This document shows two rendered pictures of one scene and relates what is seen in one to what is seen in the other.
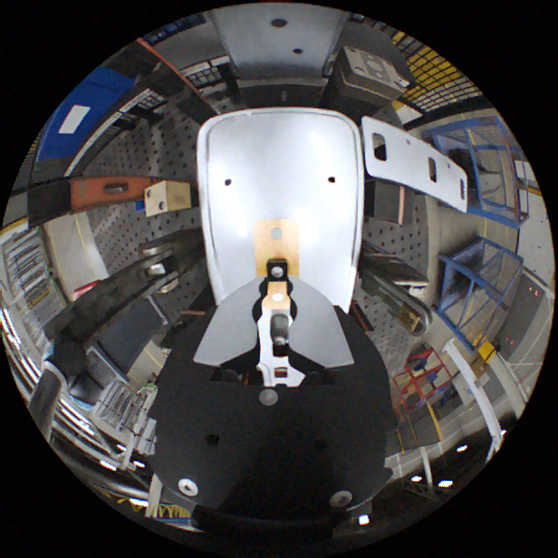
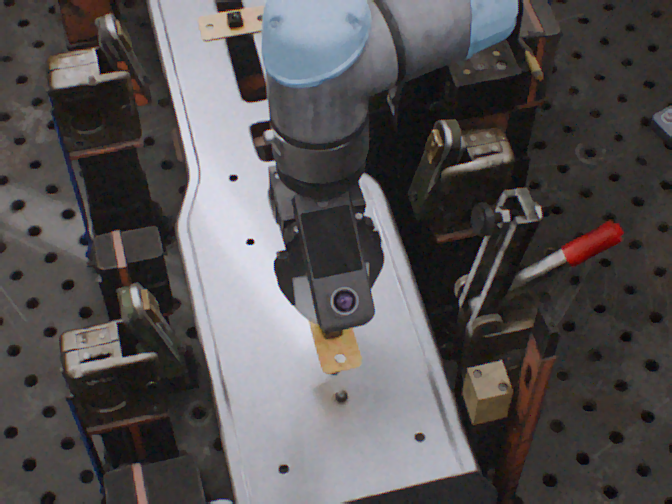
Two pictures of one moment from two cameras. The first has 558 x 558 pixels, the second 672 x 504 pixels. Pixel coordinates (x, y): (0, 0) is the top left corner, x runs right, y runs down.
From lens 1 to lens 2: 101 cm
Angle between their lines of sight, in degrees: 8
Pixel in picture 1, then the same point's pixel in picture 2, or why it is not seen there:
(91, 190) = (533, 359)
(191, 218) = (589, 464)
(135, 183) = (525, 395)
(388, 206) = (171, 479)
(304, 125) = not seen: outside the picture
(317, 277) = (267, 341)
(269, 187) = (362, 438)
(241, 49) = not seen: outside the picture
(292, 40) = not seen: outside the picture
